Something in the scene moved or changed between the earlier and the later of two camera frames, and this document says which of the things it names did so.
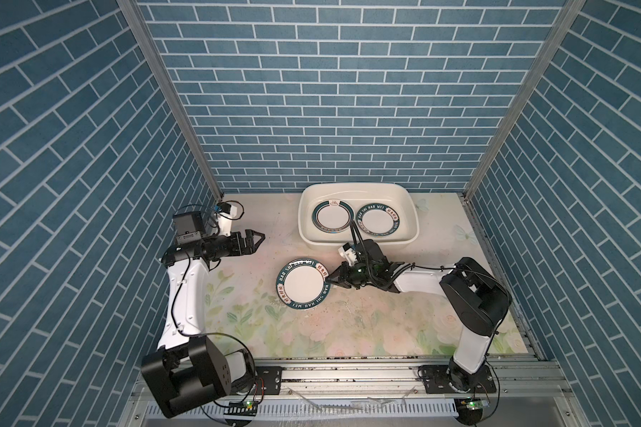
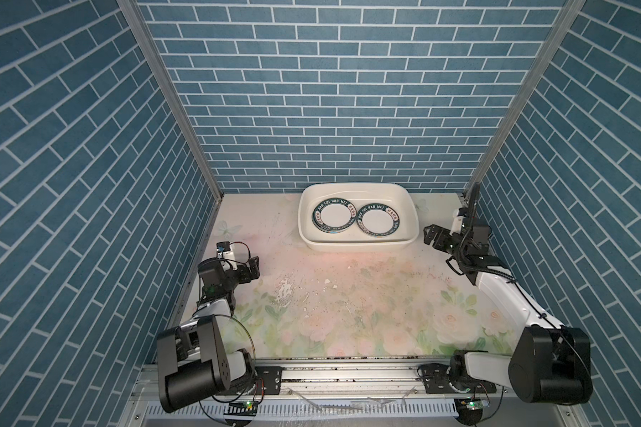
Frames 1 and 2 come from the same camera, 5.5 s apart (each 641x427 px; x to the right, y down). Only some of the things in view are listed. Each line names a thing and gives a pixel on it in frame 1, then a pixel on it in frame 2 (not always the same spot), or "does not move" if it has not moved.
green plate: x=377 y=219 does not move
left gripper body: x=219 y=246 -> x=239 y=276
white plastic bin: x=388 y=213 does not move
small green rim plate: x=302 y=284 -> x=335 y=215
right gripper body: x=358 y=274 -> x=448 y=243
